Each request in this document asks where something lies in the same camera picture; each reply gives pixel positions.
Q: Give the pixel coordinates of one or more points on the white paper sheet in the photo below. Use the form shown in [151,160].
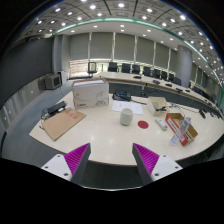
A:
[128,106]

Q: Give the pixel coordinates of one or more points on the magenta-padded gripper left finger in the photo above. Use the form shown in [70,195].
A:
[77,160]

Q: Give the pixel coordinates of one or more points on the white cardboard paper box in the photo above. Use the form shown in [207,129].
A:
[90,95]

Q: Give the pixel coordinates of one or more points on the white ceramic cup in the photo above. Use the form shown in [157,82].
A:
[126,116]

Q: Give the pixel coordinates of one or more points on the clear plastic water bottle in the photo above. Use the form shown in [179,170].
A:
[181,128]

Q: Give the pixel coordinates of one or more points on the brown paper envelope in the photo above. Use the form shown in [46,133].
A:
[61,123]

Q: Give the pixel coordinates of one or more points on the long curved conference desk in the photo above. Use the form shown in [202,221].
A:
[133,81]

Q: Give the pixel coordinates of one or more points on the white remote control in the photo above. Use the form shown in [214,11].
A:
[161,123]

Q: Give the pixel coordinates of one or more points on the small open beige cardboard box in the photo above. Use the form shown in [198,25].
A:
[158,103]

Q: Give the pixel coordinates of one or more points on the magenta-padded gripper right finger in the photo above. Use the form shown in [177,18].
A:
[146,160]

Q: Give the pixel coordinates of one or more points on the black desk telephone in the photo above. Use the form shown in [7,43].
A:
[121,96]

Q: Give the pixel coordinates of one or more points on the open red-sided cardboard box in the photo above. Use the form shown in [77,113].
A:
[174,125]

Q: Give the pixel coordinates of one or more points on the group of ceiling lights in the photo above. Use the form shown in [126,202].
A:
[121,5]

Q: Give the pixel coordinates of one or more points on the row of black office chairs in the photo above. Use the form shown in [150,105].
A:
[126,67]

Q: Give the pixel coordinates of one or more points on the flat round red coaster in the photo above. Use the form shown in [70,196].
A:
[143,124]

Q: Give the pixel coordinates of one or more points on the black monitor on stand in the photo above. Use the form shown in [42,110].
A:
[91,66]

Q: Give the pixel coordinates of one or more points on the grey box television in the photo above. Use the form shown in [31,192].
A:
[53,81]

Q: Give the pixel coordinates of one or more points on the black power strip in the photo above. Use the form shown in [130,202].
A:
[56,107]

